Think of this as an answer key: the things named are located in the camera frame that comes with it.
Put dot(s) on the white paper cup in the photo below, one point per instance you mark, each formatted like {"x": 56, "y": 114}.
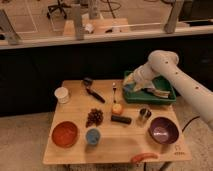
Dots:
{"x": 62, "y": 95}

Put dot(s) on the purple bowl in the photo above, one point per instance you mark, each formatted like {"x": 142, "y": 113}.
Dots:
{"x": 163, "y": 131}

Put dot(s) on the blue cup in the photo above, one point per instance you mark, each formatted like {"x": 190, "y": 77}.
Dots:
{"x": 93, "y": 136}

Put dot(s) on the green plastic tray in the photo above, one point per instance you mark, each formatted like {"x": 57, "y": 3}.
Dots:
{"x": 144, "y": 97}

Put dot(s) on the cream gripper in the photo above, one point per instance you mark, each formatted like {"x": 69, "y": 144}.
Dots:
{"x": 128, "y": 80}

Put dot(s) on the small metal cup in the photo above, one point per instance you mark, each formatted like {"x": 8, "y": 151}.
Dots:
{"x": 144, "y": 114}

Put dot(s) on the orange bowl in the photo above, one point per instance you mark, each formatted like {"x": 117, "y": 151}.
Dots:
{"x": 65, "y": 134}

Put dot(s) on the green sponge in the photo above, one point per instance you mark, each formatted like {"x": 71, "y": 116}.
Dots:
{"x": 127, "y": 88}

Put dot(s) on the metal spoon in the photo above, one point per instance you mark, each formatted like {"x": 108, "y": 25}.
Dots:
{"x": 114, "y": 91}

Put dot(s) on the folded cloth in tray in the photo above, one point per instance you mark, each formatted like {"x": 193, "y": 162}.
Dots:
{"x": 156, "y": 92}

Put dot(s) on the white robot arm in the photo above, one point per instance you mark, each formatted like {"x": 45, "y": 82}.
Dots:
{"x": 164, "y": 63}

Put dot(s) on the bunch of dark grapes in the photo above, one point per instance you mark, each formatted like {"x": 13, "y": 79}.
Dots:
{"x": 95, "y": 116}

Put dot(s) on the orange yellow fruit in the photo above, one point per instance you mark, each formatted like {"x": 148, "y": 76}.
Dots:
{"x": 117, "y": 109}

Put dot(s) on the black rectangular block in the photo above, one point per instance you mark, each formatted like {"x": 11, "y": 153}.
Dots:
{"x": 121, "y": 119}

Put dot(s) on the black office chair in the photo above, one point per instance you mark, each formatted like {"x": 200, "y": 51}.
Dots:
{"x": 59, "y": 6}

